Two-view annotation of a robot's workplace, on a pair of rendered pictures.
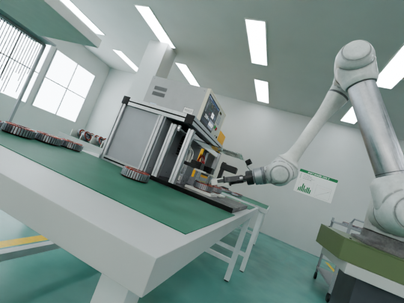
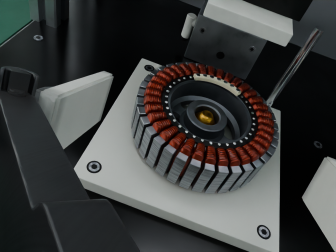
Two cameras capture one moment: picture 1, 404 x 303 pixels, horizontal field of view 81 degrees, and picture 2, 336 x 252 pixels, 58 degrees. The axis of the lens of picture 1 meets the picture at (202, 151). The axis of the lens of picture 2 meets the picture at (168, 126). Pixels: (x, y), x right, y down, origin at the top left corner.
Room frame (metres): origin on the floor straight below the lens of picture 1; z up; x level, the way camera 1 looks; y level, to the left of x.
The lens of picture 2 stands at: (1.23, -0.23, 0.97)
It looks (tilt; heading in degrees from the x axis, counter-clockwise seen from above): 46 degrees down; 71
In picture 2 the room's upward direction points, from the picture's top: 21 degrees clockwise
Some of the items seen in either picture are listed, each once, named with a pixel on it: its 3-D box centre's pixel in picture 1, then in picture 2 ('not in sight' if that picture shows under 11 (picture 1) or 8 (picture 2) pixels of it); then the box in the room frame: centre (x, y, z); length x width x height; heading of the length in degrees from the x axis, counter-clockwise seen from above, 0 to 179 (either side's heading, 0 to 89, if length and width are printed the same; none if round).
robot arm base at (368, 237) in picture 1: (380, 240); not in sight; (1.01, -0.84, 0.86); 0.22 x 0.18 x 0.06; 162
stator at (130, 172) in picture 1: (135, 174); not in sight; (0.96, 0.22, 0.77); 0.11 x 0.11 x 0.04
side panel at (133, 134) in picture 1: (131, 137); not in sight; (1.25, 0.37, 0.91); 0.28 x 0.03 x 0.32; 71
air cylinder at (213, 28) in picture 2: (180, 178); (226, 37); (1.36, 0.06, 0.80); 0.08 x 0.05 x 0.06; 161
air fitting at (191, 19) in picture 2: not in sight; (188, 27); (1.31, 0.07, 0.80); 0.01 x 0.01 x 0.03; 71
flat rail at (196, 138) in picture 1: (207, 147); not in sight; (1.46, -0.02, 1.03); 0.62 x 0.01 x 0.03; 161
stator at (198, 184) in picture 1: (203, 186); (204, 121); (1.31, -0.07, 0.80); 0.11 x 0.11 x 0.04
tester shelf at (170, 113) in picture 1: (180, 127); not in sight; (1.53, 0.19, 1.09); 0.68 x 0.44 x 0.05; 161
